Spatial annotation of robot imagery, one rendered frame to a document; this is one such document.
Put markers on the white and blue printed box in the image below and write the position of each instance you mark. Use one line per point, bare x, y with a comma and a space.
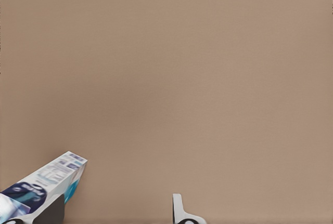
49, 174

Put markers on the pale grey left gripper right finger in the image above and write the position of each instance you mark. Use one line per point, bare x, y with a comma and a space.
177, 208

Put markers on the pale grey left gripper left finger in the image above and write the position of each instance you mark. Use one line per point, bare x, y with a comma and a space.
52, 213

